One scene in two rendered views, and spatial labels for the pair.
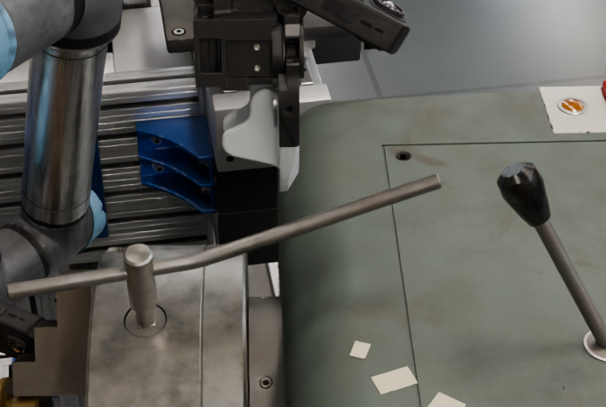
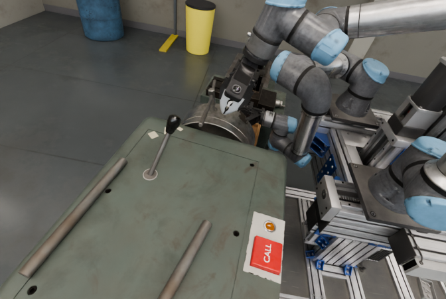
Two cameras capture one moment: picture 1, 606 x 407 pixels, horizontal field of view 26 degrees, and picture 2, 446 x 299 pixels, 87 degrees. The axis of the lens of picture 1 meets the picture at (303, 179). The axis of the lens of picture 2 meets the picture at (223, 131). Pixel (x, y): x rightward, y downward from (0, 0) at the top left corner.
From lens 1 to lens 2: 1.09 m
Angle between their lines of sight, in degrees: 72
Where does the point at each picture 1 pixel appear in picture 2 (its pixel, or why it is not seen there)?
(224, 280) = (219, 122)
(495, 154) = (245, 187)
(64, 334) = not seen: hidden behind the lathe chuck
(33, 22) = (284, 76)
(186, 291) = (218, 116)
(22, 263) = (282, 143)
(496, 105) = (275, 201)
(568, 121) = (259, 219)
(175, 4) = (372, 170)
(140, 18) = not seen: hidden behind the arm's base
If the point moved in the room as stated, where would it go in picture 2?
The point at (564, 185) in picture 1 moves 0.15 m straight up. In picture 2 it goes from (223, 199) to (233, 160)
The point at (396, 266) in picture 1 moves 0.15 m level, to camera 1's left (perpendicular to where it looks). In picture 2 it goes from (204, 145) to (220, 116)
